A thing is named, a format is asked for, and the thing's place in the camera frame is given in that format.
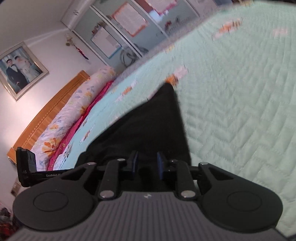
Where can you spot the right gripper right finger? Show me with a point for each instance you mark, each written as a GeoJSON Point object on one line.
{"type": "Point", "coordinates": [176, 173]}

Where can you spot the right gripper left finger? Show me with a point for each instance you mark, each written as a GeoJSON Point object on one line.
{"type": "Point", "coordinates": [120, 167]}

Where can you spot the black garment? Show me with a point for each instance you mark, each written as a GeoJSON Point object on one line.
{"type": "Point", "coordinates": [152, 127]}

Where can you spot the floral rolled duvet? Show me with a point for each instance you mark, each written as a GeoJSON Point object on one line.
{"type": "Point", "coordinates": [50, 139]}

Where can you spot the wooden headboard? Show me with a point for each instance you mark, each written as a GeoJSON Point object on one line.
{"type": "Point", "coordinates": [40, 122]}

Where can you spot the red patterned sheet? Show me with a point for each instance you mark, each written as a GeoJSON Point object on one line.
{"type": "Point", "coordinates": [69, 135]}

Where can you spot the purple dotted bedsheet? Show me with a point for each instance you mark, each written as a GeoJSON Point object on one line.
{"type": "Point", "coordinates": [192, 25]}

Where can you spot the mint bee quilt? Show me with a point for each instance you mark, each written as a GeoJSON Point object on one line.
{"type": "Point", "coordinates": [237, 98]}

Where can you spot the sliding door wardrobe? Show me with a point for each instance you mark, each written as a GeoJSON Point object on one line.
{"type": "Point", "coordinates": [121, 32]}

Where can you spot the framed wall picture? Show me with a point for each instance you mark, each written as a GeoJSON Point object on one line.
{"type": "Point", "coordinates": [20, 70]}

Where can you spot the hanging wall ornament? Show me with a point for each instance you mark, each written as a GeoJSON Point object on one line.
{"type": "Point", "coordinates": [70, 43]}

